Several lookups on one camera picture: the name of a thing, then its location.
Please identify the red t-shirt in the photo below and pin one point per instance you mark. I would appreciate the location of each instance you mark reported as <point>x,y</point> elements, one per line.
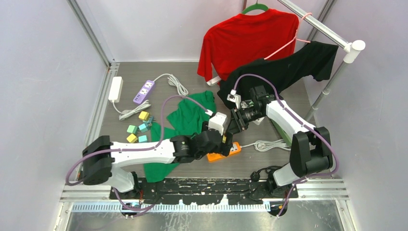
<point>244,38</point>

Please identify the light green plug adapter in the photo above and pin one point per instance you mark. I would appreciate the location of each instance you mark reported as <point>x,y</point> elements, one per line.
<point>132,129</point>

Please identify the yellow plug adapter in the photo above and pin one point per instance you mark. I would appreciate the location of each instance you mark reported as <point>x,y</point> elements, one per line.
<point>132,138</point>
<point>224,139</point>
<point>144,116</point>

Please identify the green power strip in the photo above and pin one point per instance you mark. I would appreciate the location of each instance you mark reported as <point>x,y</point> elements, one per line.
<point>286,138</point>

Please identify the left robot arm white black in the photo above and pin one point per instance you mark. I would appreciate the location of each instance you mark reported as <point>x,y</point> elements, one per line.
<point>104,160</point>

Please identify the orange power strip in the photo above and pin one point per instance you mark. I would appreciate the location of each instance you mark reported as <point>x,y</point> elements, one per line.
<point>235,149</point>

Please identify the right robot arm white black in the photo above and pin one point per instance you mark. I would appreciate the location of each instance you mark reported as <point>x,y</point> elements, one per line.
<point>310,150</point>

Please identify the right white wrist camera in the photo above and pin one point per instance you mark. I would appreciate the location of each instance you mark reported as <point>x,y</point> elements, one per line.
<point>235,98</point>

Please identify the green t-shirt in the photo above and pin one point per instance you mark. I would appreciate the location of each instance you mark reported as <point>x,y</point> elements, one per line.
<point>186,120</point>

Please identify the purple power strip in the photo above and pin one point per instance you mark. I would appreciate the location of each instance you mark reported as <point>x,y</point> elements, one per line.
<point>144,92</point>

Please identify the green clothes hanger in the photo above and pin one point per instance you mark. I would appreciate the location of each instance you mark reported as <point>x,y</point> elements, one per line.
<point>256,6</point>

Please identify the white power strip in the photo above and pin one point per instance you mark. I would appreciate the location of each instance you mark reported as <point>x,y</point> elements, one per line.
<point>115,89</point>
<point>258,120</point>

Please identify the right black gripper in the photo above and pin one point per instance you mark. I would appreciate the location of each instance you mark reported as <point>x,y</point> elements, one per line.
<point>237,123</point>

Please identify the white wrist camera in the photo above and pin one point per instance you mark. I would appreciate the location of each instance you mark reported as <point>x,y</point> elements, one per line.
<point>218,122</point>
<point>235,98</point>

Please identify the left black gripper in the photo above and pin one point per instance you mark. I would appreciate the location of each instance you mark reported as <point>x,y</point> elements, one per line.
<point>222,148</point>

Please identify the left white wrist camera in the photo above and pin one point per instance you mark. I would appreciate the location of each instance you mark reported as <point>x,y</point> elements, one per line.
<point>218,122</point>

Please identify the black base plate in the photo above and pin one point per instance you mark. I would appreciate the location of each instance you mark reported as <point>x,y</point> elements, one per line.
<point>199,191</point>

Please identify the aluminium frame rail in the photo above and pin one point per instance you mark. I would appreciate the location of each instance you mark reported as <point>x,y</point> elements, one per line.
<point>88,22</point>

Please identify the black t-shirt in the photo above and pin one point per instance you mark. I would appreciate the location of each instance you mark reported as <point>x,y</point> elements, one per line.
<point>314,59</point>

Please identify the teal plug adapter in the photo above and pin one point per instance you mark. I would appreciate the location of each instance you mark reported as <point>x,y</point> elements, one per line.
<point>142,138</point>
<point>144,127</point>
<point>149,120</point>

